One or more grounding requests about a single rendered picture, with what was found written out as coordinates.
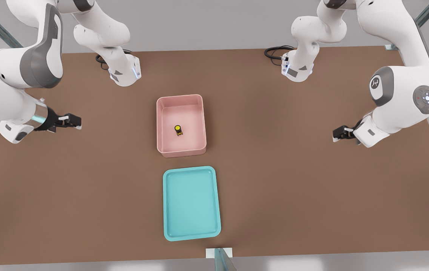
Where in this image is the black cable loop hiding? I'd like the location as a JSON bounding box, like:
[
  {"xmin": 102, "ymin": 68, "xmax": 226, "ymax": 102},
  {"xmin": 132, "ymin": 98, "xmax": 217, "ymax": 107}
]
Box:
[
  {"xmin": 95, "ymin": 49, "xmax": 133, "ymax": 71},
  {"xmin": 264, "ymin": 46, "xmax": 295, "ymax": 67}
]

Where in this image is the pale blue-green tray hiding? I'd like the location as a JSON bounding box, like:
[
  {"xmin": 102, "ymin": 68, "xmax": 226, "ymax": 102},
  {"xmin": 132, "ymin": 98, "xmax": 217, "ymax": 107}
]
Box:
[{"xmin": 163, "ymin": 166, "xmax": 222, "ymax": 242}]

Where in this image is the pink plastic box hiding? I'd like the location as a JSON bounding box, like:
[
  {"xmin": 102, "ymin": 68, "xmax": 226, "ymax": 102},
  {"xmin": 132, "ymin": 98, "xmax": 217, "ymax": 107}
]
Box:
[{"xmin": 157, "ymin": 94, "xmax": 207, "ymax": 158}]

